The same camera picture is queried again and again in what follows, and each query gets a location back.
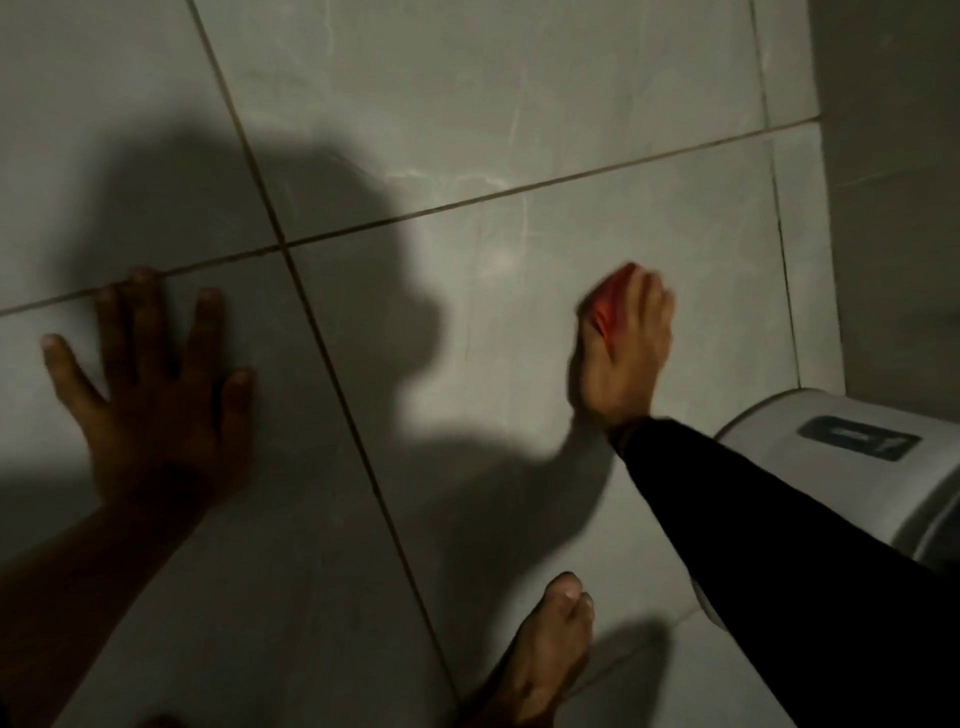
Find person's right hand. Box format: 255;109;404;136
573;261;677;438

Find person's left hand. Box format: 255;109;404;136
41;267;257;528

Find red scrubbing sponge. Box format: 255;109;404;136
587;262;639;348

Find person's left forearm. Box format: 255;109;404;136
0;495;219;728

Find person's right forearm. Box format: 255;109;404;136
611;416;960;728

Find white appliance with dark label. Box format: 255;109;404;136
691;387;960;630

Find person's bare foot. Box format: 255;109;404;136
459;571;596;728

